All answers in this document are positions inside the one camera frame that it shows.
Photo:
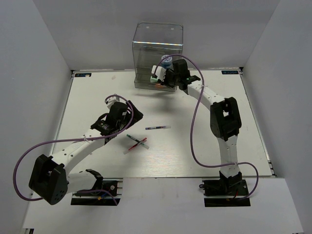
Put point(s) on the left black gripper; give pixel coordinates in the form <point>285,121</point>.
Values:
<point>138,115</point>

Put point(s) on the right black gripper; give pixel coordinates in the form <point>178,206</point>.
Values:
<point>165,83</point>

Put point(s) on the orange cap highlighter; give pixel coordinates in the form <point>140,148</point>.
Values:
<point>159,86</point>

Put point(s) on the green highlighter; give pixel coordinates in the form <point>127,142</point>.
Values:
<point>153,79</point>

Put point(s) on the blue cleaning gel jar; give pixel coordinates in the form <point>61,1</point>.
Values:
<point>167,62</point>

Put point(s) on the red ink gel pen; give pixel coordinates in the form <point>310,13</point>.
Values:
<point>131,148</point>

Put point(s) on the purple ink gel pen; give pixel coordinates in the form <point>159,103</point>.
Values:
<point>158,127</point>

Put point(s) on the green ink gel pen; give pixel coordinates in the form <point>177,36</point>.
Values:
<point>137,141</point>

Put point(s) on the clear acrylic organizer lid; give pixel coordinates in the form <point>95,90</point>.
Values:
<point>153,40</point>

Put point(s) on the clear drawer organizer box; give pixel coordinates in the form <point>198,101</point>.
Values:
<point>146,78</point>

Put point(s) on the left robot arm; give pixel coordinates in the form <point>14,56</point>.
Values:
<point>52,178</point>

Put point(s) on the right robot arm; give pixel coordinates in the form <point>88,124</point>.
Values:
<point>225,120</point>

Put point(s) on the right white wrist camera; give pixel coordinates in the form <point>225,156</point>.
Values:
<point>159,72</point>

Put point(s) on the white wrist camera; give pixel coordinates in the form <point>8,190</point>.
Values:
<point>109,101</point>
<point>159,72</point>

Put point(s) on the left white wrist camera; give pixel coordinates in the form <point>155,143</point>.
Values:
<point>109,101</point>

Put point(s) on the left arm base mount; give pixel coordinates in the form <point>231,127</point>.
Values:
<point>109,193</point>

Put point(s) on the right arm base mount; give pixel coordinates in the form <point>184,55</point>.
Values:
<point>217,194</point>

